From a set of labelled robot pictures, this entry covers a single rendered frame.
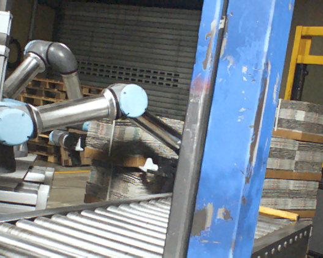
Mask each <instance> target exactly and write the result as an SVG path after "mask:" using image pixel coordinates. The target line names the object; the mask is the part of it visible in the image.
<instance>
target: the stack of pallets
mask: <svg viewBox="0 0 323 258"><path fill-rule="evenodd" d="M35 80H40V81H41V85H34V84H35ZM56 84H59V88H55V86H56ZM81 87H82V92H83V95H84V97H87V96H92V95H94V94H90V92H91V90H97V94H101V92H102V91H103V89H102V88H96V87H90V86H86V85H81ZM30 88H35V89H37V90H36V93H30ZM49 92H56V95H55V96H49ZM27 97H30V98H34V102H30V101H26V99H27ZM67 97H68V95H67V92H66V87H65V83H64V81H60V80H53V79H45V78H36V77H34V78H33V79H32V80H31V81H30V82H29V83H28V85H27V86H26V87H25V88H24V89H23V90H22V91H21V92H20V94H19V95H18V96H17V101H21V102H23V103H26V104H30V105H32V106H33V107H38V106H44V105H48V104H46V100H48V101H52V104H54V103H59V102H63V101H68V100H69V99H68V98H67ZM53 131H54V130H51V131H46V132H43V133H40V135H39V136H38V138H36V139H32V140H29V141H26V143H28V145H27V148H28V152H30V153H28V154H36V155H38V156H37V159H36V160H39V159H48V161H47V162H49V163H61V162H62V161H61V160H58V159H60V158H61V157H62V156H61V154H60V146H56V145H54V144H52V143H51V142H50V140H49V136H50V134H51V133H52V132H53ZM41 155H47V156H42V157H41Z"/></svg>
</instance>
